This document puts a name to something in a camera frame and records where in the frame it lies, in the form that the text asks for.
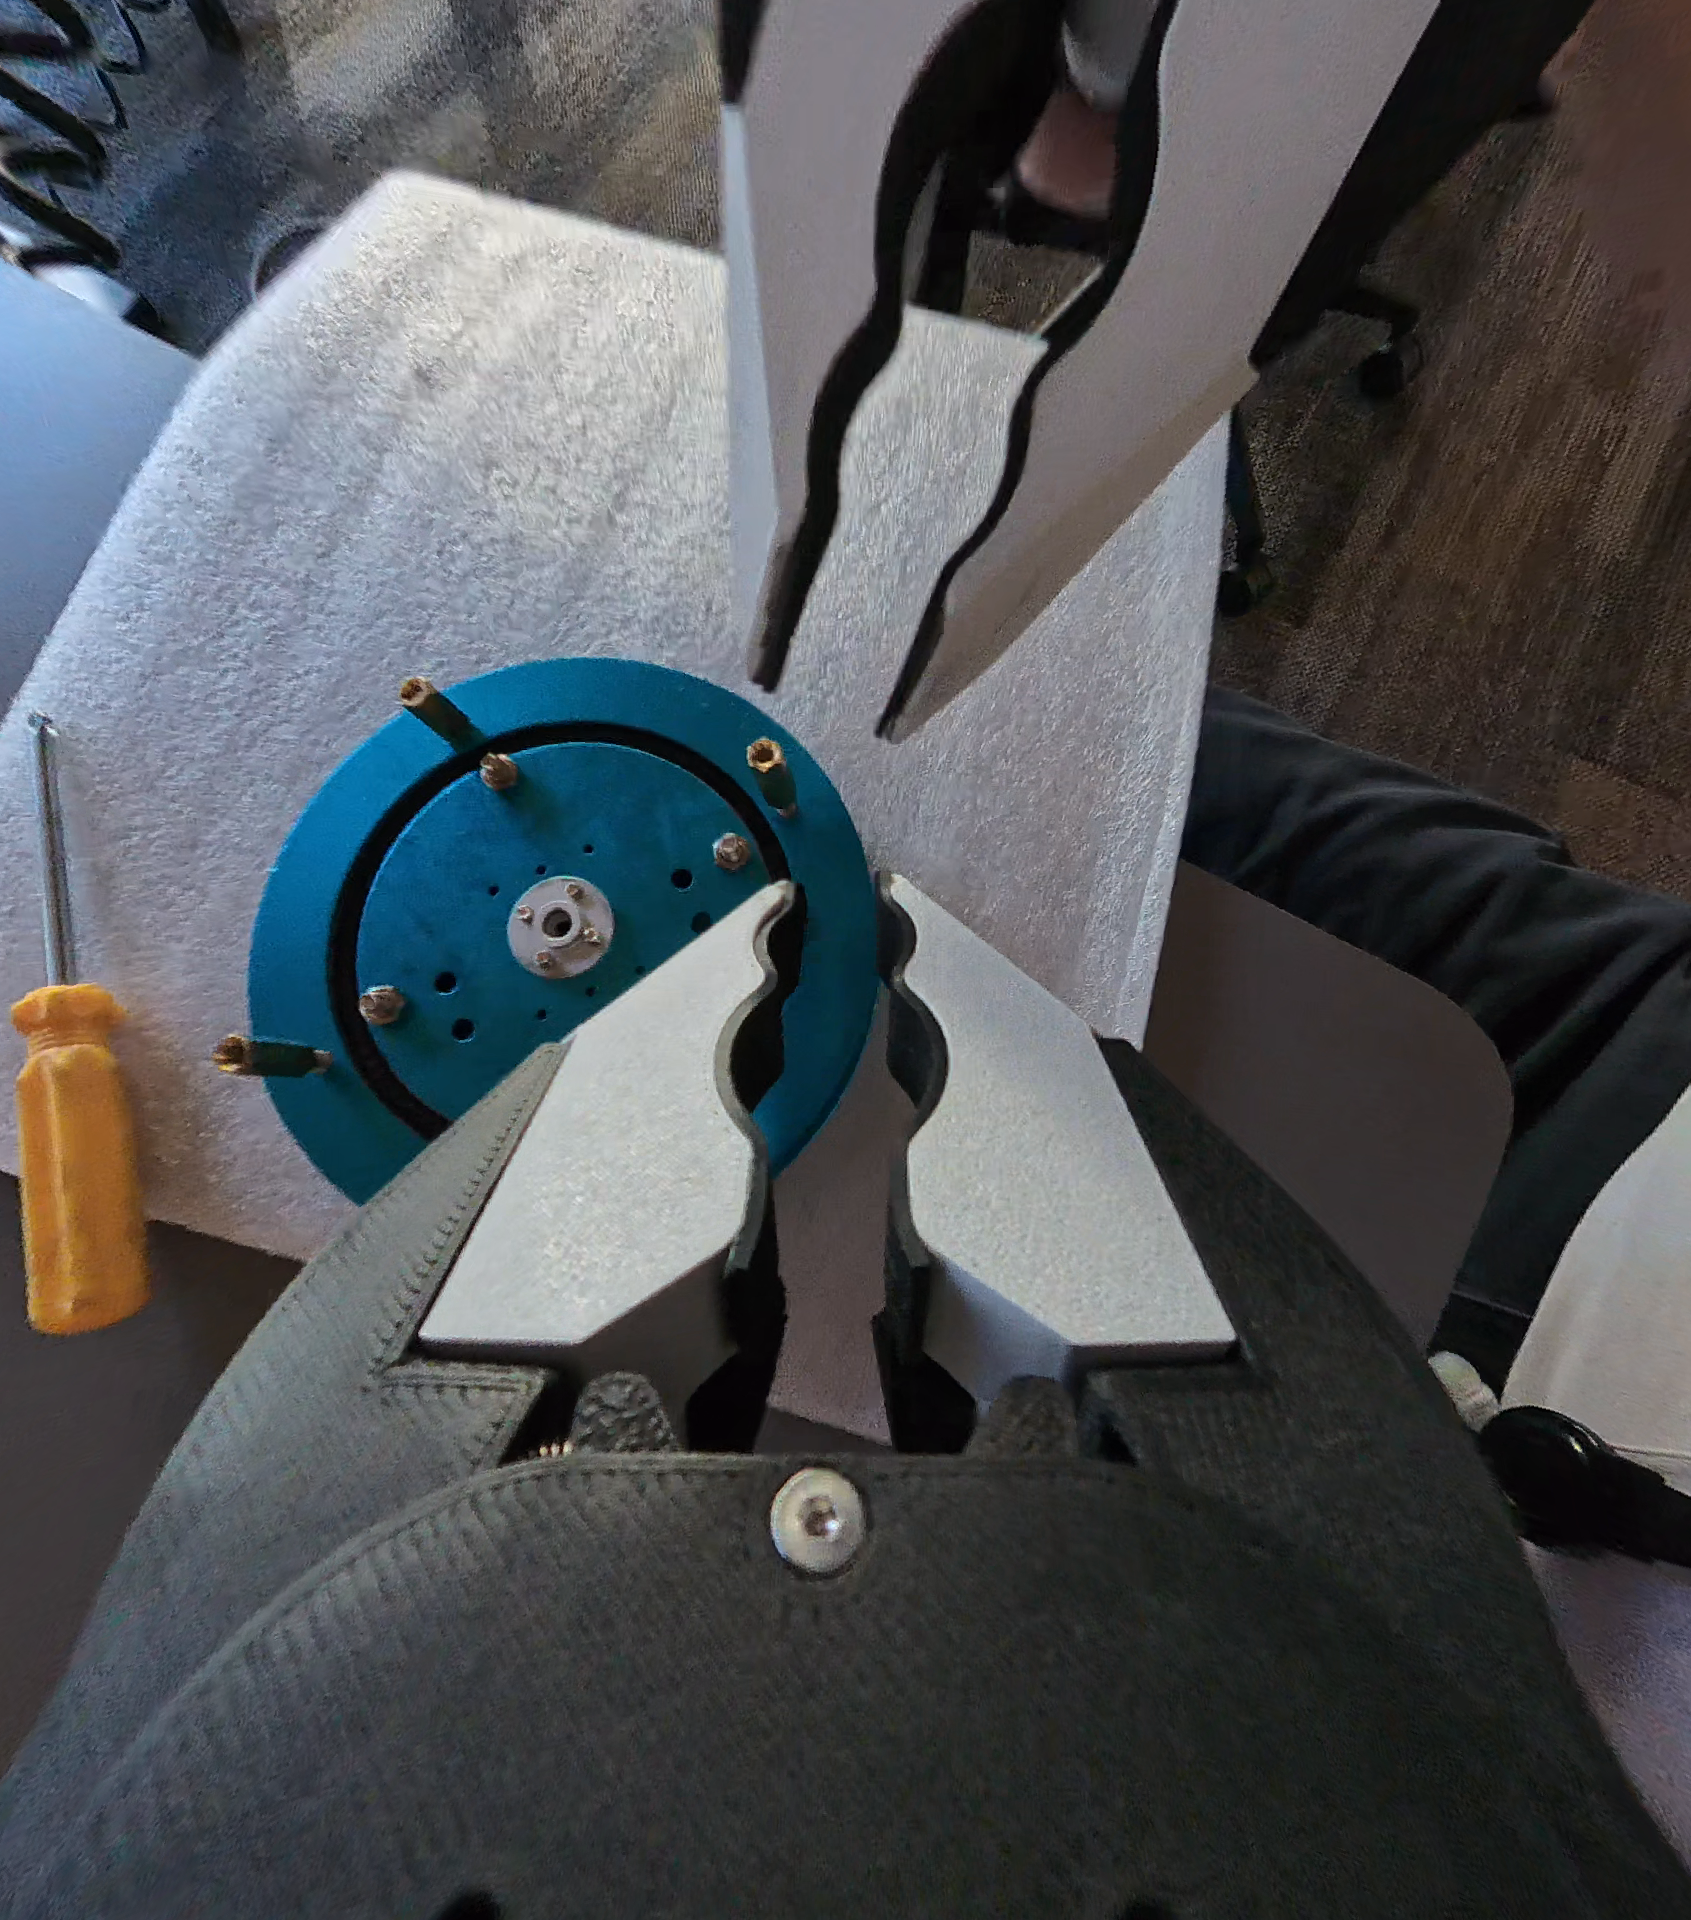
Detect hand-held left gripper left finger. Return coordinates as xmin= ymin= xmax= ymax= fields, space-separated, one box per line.
xmin=417 ymin=879 xmax=801 ymax=1453

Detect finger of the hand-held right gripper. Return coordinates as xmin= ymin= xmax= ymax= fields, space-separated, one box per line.
xmin=717 ymin=0 xmax=979 ymax=696
xmin=875 ymin=0 xmax=1440 ymax=744

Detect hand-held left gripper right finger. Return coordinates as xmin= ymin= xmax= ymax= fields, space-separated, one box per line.
xmin=875 ymin=873 xmax=1247 ymax=1453

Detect blue round metal turntable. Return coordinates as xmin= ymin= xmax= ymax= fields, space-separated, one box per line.
xmin=247 ymin=660 xmax=883 ymax=1206

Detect yellow handled screwdriver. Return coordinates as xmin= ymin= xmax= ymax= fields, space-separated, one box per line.
xmin=9 ymin=712 xmax=153 ymax=1338

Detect dark grey desk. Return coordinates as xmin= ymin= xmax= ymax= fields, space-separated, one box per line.
xmin=0 ymin=195 xmax=1512 ymax=1909

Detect person's right hand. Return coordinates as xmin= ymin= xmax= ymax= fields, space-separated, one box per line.
xmin=1019 ymin=92 xmax=1135 ymax=221

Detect person's dark trousers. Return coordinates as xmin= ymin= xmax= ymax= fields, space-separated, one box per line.
xmin=1181 ymin=687 xmax=1691 ymax=1352

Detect white foam sheet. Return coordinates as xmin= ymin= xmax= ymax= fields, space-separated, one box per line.
xmin=0 ymin=169 xmax=1231 ymax=1412

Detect black strap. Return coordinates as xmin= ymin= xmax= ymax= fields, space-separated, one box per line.
xmin=1474 ymin=1402 xmax=1691 ymax=1578

